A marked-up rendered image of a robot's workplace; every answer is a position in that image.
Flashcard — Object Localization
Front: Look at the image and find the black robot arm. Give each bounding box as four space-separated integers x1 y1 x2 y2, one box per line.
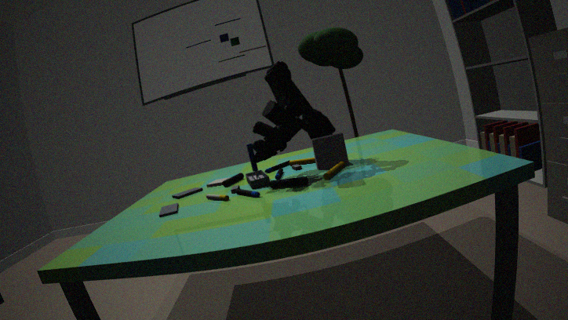
252 61 336 141

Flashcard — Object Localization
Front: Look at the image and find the black keyboard with white keys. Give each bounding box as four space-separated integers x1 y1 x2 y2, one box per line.
246 170 270 189

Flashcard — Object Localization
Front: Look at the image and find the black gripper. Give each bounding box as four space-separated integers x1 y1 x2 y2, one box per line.
251 126 292 164

